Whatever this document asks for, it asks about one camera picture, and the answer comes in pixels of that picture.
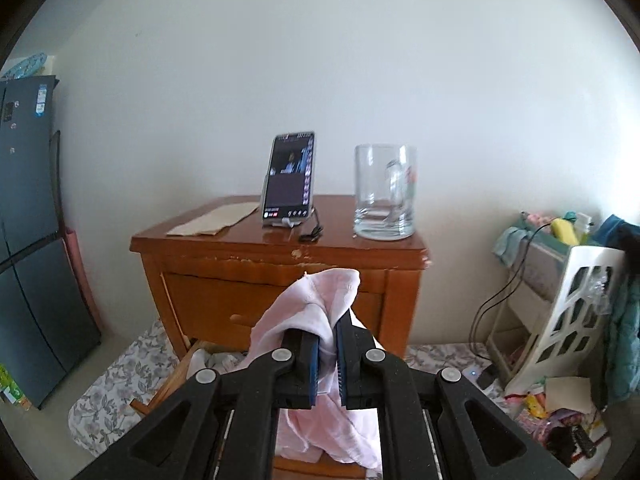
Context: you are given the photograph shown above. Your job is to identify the wooden closed drawer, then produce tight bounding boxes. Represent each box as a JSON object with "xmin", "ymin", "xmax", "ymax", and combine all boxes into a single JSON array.
[{"xmin": 162, "ymin": 272, "xmax": 388, "ymax": 343}]

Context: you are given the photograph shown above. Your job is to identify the pink underwear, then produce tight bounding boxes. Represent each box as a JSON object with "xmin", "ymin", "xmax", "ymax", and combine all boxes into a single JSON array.
[{"xmin": 250, "ymin": 268, "xmax": 383, "ymax": 470}]

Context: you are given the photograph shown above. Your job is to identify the white plastic rack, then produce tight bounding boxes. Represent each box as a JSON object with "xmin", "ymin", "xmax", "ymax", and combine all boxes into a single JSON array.
[{"xmin": 487, "ymin": 245, "xmax": 628, "ymax": 396}]

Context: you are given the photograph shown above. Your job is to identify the teal towel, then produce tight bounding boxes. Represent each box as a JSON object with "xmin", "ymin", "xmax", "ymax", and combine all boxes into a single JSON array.
[{"xmin": 492, "ymin": 226, "xmax": 526, "ymax": 266}]

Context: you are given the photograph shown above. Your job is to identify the dark blue cloth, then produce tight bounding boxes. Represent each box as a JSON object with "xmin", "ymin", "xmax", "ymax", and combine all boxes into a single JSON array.
[{"xmin": 595, "ymin": 214, "xmax": 640, "ymax": 252}]

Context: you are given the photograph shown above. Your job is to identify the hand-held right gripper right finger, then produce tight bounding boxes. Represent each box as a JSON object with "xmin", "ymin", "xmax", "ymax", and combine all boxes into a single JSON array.
[{"xmin": 334, "ymin": 317, "xmax": 576, "ymax": 480}]

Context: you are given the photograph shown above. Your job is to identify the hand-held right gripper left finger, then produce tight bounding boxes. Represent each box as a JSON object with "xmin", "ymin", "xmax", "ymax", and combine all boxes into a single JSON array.
[{"xmin": 70, "ymin": 327, "xmax": 321, "ymax": 480}]

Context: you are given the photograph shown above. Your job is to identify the brown paper sheet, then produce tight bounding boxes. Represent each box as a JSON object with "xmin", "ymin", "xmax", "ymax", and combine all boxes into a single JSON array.
[{"xmin": 166, "ymin": 201, "xmax": 258, "ymax": 237}]

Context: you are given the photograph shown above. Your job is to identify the white phone stand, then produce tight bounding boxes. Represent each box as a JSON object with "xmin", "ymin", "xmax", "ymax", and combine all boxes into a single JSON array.
[{"xmin": 264, "ymin": 207, "xmax": 314, "ymax": 230}]

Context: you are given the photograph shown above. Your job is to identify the teal patterned tray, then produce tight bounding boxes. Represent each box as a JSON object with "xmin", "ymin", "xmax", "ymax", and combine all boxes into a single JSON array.
[{"xmin": 0, "ymin": 54, "xmax": 48, "ymax": 80}]

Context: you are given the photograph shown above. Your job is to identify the green cartons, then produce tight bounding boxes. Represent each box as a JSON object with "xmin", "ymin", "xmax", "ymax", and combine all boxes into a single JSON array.
[{"xmin": 0, "ymin": 364, "xmax": 33, "ymax": 408}]

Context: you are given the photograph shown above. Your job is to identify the thin black cord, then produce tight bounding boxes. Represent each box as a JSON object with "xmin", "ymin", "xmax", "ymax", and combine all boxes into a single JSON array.
[{"xmin": 298, "ymin": 210, "xmax": 325, "ymax": 242}]

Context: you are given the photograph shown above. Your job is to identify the beige card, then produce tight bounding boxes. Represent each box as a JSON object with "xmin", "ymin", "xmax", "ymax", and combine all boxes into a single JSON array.
[{"xmin": 545, "ymin": 376, "xmax": 593, "ymax": 413}]

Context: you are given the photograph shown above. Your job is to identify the pink folded board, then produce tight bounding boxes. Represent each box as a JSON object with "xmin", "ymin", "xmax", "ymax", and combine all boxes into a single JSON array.
[{"xmin": 62, "ymin": 227, "xmax": 103, "ymax": 333}]

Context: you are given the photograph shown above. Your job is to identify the pile of colourful packets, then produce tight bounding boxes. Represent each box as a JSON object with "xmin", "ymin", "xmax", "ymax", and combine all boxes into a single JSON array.
[{"xmin": 505, "ymin": 385, "xmax": 611, "ymax": 476}]

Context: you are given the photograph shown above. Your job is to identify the black pouch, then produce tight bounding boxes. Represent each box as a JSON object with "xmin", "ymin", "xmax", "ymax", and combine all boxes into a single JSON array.
[{"xmin": 547, "ymin": 425, "xmax": 596, "ymax": 463}]

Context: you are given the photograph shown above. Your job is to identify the teal hanging garment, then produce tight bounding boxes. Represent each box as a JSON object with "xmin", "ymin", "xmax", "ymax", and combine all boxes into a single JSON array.
[{"xmin": 607, "ymin": 270, "xmax": 640, "ymax": 406}]

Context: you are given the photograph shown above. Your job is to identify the white clothes pile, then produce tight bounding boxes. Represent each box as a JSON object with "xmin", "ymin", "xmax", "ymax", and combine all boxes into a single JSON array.
[{"xmin": 192, "ymin": 347, "xmax": 251, "ymax": 376}]

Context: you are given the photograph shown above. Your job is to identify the wooden nightstand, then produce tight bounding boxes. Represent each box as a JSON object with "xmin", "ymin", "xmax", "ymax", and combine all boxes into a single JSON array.
[{"xmin": 130, "ymin": 195, "xmax": 431, "ymax": 361}]

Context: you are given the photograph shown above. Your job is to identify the floral blanket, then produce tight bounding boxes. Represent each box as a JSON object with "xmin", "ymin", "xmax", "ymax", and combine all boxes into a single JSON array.
[{"xmin": 67, "ymin": 317, "xmax": 506, "ymax": 461}]

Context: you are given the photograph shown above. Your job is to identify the white charger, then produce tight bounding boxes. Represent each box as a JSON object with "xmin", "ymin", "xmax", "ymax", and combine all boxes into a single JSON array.
[{"xmin": 462, "ymin": 365, "xmax": 496, "ymax": 391}]

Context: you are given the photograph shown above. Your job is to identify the yellow bottle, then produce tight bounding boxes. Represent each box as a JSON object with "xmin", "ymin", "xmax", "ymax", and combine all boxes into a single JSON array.
[{"xmin": 550, "ymin": 217, "xmax": 576, "ymax": 246}]

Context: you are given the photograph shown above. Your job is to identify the black power cable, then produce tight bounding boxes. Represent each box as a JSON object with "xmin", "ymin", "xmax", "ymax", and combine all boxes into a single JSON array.
[{"xmin": 470, "ymin": 220, "xmax": 553, "ymax": 361}]

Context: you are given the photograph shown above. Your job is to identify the glass mug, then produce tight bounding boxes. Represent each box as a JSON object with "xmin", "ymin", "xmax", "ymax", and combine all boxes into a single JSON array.
[{"xmin": 354, "ymin": 144, "xmax": 418, "ymax": 241}]

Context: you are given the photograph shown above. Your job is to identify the smartphone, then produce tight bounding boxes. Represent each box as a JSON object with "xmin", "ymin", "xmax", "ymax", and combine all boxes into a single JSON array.
[{"xmin": 261, "ymin": 131, "xmax": 316, "ymax": 224}]

